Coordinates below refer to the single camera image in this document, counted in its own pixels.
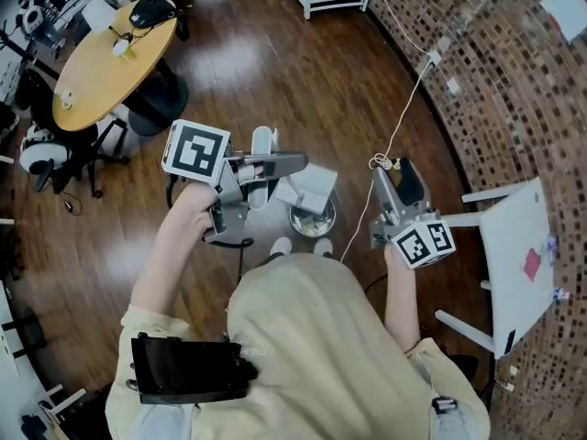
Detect person in yellow shirt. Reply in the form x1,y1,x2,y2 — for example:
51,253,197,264
105,252,492,440

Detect yellow cup with white lid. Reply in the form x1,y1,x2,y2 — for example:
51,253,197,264
112,38,138,61

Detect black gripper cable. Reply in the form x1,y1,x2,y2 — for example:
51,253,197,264
167,171,256,283
361,272,391,295

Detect round wooden table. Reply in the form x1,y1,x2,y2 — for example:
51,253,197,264
51,0,190,138

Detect metal trash bin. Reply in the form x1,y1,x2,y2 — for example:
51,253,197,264
289,198,338,237

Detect person's left hand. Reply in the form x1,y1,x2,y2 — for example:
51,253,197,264
172,185,216,242

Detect red flat pouch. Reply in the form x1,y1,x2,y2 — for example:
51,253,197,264
522,247,543,283

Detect person's left white shoe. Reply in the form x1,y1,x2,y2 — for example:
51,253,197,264
269,236,294,259

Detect black office chair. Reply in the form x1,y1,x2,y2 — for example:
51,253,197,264
16,69,132,200

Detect white rectangular table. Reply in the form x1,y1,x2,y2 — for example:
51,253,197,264
434,176,570,360

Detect black bag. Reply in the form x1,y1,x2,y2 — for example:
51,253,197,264
127,0,178,30

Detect white round robot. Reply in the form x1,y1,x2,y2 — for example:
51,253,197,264
20,5,47,34
18,124,70,177

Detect black shoulder box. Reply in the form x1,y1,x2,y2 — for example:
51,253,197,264
130,332,260,406

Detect person's left forearm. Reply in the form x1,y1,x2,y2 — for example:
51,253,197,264
129,217,216,315

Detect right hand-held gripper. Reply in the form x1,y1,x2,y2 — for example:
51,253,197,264
370,157,457,270

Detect white paper sheet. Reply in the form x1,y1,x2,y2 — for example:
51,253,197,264
540,0,587,43

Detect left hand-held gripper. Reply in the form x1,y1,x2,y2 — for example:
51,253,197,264
161,119,309,247

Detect white power cable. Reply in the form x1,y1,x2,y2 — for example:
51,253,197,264
339,0,441,263

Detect white table lamp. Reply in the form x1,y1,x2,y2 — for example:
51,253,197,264
81,0,116,34

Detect person's right forearm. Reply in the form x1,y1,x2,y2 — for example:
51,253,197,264
382,244,422,352

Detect black strap buckle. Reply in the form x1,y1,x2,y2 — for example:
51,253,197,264
430,395,460,415

